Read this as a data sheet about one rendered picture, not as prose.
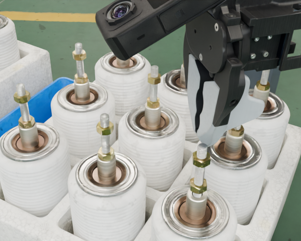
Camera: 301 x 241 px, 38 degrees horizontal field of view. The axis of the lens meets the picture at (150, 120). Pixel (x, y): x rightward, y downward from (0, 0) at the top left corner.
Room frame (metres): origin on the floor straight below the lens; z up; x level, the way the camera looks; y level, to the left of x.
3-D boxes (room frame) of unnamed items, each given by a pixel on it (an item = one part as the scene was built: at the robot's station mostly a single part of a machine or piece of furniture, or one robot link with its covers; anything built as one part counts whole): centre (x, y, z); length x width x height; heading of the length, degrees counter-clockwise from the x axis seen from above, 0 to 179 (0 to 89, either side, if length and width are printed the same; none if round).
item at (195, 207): (0.32, -0.05, 0.26); 0.02 x 0.02 x 0.03
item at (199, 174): (0.32, -0.05, 0.31); 0.01 x 0.01 x 0.08
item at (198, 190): (0.32, -0.05, 0.29); 0.02 x 0.02 x 0.01; 62
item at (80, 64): (0.53, 0.10, 0.30); 0.01 x 0.01 x 0.08
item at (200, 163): (0.32, -0.05, 0.33); 0.02 x 0.02 x 0.01; 62
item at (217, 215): (0.32, -0.05, 0.25); 0.08 x 0.08 x 0.01
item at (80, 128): (0.53, 0.10, 0.16); 0.10 x 0.10 x 0.18
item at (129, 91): (0.64, 0.05, 0.16); 0.10 x 0.10 x 0.18
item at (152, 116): (0.48, 0.00, 0.26); 0.02 x 0.02 x 0.03
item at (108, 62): (0.64, 0.05, 0.25); 0.08 x 0.08 x 0.01
